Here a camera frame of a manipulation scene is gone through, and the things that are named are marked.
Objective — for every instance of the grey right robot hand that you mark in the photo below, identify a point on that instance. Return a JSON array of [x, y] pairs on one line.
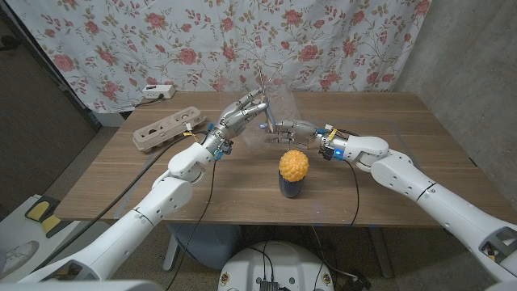
[[303, 131]]

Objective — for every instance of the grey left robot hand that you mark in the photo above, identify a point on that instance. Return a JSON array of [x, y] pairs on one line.
[[236, 119]]

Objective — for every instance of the transparent cling film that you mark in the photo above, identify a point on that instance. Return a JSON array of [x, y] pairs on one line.
[[287, 109]]

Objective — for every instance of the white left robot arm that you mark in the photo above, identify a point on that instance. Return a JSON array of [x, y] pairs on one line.
[[169, 198]]

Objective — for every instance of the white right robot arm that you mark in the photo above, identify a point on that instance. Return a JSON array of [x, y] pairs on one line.
[[404, 174]]

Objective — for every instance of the bumpy orange ball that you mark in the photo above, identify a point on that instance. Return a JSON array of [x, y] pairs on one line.
[[294, 164]]

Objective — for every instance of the dark cup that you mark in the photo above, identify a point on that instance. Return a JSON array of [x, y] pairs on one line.
[[290, 189]]

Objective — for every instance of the beige egg carton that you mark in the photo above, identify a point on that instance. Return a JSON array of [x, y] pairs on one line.
[[169, 126]]

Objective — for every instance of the floral rose curtain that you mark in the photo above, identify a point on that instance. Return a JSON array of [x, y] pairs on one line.
[[242, 36]]

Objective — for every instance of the white power strip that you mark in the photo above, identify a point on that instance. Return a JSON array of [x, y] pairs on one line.
[[157, 91]]

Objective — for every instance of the blue grey stool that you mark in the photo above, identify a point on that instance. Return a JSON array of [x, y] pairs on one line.
[[206, 244]]

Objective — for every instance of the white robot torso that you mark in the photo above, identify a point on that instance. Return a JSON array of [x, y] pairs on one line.
[[278, 266]]

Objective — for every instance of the grey table leg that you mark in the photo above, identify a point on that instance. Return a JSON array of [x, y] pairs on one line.
[[380, 250]]

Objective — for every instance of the white table leg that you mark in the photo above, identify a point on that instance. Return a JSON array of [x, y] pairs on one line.
[[170, 252]]

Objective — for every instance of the black power adapter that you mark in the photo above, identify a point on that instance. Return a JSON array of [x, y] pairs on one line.
[[355, 283]]

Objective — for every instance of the yellow black foot pedal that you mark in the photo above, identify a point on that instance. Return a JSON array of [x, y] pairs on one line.
[[38, 210]]

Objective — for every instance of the white robot body rim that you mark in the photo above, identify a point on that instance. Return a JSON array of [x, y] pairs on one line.
[[81, 286]]

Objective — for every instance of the white floor platform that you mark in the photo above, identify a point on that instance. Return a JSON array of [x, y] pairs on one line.
[[16, 230]]

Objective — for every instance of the white sneaker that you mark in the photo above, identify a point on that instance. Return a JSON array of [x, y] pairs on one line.
[[18, 256]]

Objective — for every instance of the black partition frame post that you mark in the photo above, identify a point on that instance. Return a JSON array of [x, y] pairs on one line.
[[82, 108]]

